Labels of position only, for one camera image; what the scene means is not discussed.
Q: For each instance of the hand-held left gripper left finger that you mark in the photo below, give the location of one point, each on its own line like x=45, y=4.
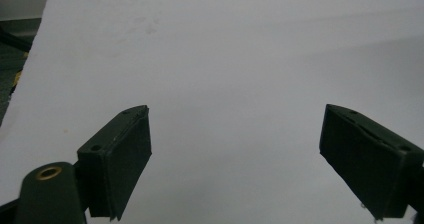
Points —
x=116, y=164

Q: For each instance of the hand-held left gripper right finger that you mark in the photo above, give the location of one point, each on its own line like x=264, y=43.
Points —
x=370, y=164

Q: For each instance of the black metal stand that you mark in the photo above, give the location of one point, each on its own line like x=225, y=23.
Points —
x=13, y=41

